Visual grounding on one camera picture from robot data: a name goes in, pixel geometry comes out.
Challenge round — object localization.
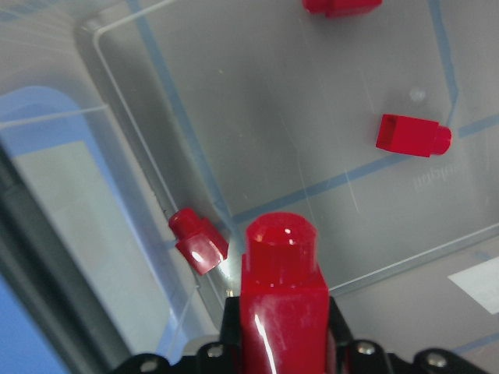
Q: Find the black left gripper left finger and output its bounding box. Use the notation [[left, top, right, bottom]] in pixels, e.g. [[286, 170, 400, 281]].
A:
[[220, 297, 242, 347]]

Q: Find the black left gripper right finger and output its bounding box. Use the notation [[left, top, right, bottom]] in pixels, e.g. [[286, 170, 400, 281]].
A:
[[328, 296, 353, 347]]

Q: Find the red block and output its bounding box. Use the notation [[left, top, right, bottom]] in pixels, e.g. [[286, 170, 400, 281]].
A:
[[376, 114, 453, 157], [239, 212, 337, 373], [168, 208, 229, 276], [302, 0, 384, 18]]

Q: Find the clear plastic storage box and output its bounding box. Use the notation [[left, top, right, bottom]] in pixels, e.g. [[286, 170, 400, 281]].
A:
[[1, 1, 498, 358]]

